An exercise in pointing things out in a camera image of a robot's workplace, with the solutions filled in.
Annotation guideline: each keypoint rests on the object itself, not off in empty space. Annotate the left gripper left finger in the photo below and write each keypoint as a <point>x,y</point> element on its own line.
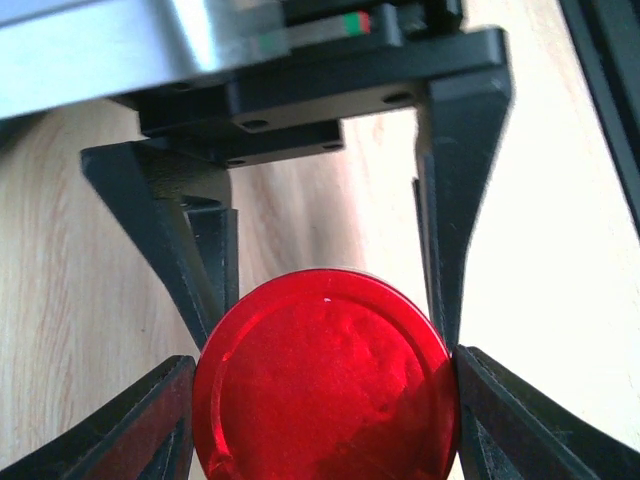
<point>143,433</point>

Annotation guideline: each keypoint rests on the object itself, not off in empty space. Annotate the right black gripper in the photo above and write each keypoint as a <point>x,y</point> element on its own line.
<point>348,59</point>

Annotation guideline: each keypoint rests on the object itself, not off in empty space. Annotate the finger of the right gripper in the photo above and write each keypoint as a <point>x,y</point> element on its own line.
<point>460,121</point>
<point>178,212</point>

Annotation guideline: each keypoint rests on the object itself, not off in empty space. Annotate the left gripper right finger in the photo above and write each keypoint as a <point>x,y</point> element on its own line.
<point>510,430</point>

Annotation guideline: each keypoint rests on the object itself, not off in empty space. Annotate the red jar lid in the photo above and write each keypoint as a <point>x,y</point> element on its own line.
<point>325,374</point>

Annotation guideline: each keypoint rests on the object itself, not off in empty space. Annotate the black bin with lollipops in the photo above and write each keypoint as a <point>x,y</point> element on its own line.
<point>605,35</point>

